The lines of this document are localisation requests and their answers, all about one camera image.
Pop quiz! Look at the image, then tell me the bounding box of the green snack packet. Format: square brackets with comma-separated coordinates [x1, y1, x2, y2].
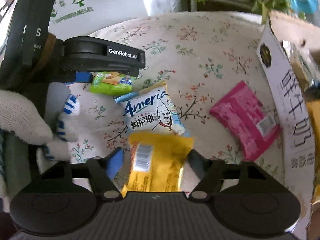
[89, 72, 133, 96]

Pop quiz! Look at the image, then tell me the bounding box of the yellow snack packet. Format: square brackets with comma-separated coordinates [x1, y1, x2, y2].
[121, 132, 194, 196]

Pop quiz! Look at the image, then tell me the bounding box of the white blue America snack packet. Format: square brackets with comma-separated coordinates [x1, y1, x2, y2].
[115, 81, 189, 137]

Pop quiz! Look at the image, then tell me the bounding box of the pink snack packet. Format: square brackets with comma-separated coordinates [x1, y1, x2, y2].
[209, 81, 281, 161]

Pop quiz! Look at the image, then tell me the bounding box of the large orange snack bag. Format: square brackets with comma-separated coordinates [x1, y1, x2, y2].
[306, 96, 320, 203]

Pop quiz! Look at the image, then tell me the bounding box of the silver foil snack bag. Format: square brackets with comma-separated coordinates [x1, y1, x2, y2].
[282, 40, 319, 92]

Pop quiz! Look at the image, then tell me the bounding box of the white knit gloved hand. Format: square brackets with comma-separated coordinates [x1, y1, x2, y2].
[1, 82, 80, 161]

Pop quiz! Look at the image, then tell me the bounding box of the white chest freezer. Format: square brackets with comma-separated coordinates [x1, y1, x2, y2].
[48, 0, 183, 40]

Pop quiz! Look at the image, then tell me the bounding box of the floral tablecloth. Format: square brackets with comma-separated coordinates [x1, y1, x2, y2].
[69, 12, 280, 186]

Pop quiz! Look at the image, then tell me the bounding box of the cardboard milk box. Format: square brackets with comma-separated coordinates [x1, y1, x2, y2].
[256, 10, 320, 221]

